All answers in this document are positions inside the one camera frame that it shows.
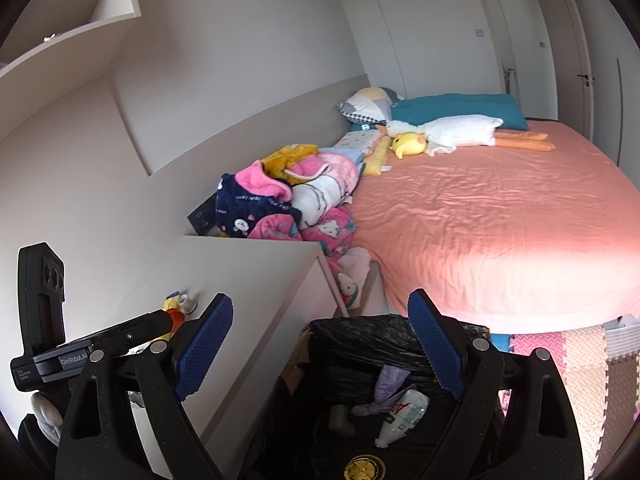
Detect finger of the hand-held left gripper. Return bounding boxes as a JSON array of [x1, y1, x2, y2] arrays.
[[90, 309, 174, 359]]

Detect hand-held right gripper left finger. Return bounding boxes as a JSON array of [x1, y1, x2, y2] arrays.
[[55, 292, 236, 480]]

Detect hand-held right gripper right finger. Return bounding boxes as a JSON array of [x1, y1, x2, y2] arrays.
[[406, 289, 586, 480]]

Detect bin with black bag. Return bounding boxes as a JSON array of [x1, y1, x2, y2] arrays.
[[245, 314, 506, 480]]

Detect person's left hand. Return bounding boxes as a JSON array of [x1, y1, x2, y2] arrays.
[[30, 392, 64, 441]]

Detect purple knotted bag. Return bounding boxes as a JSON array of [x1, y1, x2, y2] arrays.
[[352, 365, 413, 417]]

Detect white plastic bottle green label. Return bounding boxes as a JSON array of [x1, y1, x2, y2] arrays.
[[375, 389, 431, 448]]

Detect beige nightstand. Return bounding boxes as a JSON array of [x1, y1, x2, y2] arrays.
[[100, 234, 351, 480]]

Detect bed with orange sheet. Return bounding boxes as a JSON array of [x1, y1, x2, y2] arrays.
[[345, 120, 640, 333]]

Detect gold round lid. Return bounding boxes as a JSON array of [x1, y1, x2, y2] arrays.
[[344, 454, 381, 480]]

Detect pink cat print blanket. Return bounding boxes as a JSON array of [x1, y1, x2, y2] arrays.
[[247, 205, 372, 311]]

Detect pastel foam floor mat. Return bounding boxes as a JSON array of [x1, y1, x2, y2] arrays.
[[487, 312, 640, 480]]

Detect pink and white blanket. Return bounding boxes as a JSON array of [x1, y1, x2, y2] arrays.
[[292, 150, 361, 228]]

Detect yellow dotted long pillow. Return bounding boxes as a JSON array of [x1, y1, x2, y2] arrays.
[[362, 135, 396, 177]]

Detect yellow duck plush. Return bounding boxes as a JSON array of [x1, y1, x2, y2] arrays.
[[390, 131, 430, 160]]

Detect yellow garment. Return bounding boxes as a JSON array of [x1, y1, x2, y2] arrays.
[[262, 144, 321, 178]]

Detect white goose plush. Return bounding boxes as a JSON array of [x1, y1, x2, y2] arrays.
[[386, 115, 556, 156]]

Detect light printed pillow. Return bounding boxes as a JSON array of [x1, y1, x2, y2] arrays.
[[332, 130, 383, 166]]

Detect teal pillow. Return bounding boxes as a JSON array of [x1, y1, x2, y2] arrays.
[[391, 94, 530, 132]]

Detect patchwork pillow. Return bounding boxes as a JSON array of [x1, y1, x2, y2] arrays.
[[337, 87, 405, 125]]

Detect white wardrobe doors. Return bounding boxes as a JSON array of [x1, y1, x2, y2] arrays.
[[365, 0, 556, 121]]

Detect white room door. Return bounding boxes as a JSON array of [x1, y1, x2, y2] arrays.
[[550, 0, 598, 141]]

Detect black wall panel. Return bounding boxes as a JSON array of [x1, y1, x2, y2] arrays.
[[187, 194, 221, 236]]

